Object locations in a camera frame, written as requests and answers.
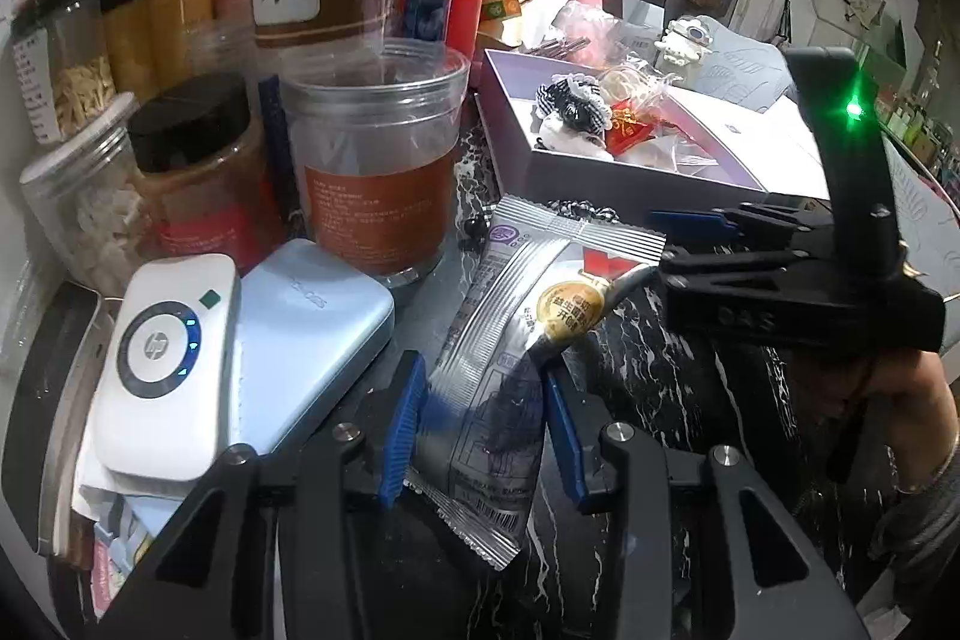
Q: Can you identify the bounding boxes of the paper booklets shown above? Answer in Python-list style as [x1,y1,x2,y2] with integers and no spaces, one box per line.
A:
[71,460,181,618]

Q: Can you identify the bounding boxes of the small red packet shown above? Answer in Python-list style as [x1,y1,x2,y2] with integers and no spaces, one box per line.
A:
[604,100,657,150]

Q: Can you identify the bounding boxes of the row of small bottles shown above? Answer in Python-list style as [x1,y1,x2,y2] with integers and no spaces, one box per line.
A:
[877,40,960,176]

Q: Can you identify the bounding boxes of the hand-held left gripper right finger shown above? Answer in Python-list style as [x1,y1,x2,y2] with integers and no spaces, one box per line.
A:
[544,370,863,640]

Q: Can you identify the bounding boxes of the white cardboard box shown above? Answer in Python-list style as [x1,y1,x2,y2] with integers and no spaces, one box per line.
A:
[480,47,770,206]

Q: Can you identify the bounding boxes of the white dog figurine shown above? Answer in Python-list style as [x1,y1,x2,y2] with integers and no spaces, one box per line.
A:
[654,15,713,79]

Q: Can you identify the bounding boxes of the clear jar white slices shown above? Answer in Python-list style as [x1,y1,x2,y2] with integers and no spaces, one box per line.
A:
[19,92,162,296]

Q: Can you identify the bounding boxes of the clear jar orange label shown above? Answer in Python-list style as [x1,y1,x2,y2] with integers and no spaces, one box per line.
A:
[279,40,471,287]

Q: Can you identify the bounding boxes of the black white scrunchie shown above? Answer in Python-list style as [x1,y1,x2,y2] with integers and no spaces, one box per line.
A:
[534,72,612,150]

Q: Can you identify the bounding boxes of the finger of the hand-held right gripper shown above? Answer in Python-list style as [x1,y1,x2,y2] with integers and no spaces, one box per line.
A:
[649,200,832,241]
[656,235,830,275]

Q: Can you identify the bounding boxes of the red canister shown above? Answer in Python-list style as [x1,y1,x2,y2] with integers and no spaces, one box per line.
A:
[401,0,485,64]

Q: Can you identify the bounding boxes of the clear jar of seeds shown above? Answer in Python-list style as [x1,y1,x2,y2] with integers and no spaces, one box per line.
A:
[11,0,117,146]

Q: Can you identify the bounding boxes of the blue white canister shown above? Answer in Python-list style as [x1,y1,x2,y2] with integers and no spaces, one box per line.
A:
[403,0,458,45]

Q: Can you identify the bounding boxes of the yellow jars black lid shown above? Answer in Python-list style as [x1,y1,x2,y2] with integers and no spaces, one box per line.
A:
[101,0,218,94]

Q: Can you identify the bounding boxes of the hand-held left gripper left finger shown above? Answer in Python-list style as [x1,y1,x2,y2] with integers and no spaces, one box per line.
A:
[97,350,432,640]

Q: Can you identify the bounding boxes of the white portable printer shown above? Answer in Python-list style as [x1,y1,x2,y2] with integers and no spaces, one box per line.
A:
[86,254,242,482]

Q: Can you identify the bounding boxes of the pale hanging tote bag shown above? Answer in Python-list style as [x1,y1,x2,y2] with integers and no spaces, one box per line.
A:
[829,0,886,30]

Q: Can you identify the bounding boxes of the person's right hand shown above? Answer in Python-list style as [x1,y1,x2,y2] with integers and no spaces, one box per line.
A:
[866,346,960,470]

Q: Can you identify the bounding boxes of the silver snack packet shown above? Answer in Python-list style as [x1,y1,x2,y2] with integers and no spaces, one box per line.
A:
[412,195,668,572]

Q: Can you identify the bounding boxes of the light blue power bank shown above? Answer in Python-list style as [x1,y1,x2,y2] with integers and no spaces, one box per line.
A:
[225,237,396,457]

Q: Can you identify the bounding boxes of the black flat case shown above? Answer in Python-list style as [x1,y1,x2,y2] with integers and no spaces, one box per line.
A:
[0,280,102,558]

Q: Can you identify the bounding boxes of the black lid powder jar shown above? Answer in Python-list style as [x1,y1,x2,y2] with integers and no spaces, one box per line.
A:
[127,72,286,259]

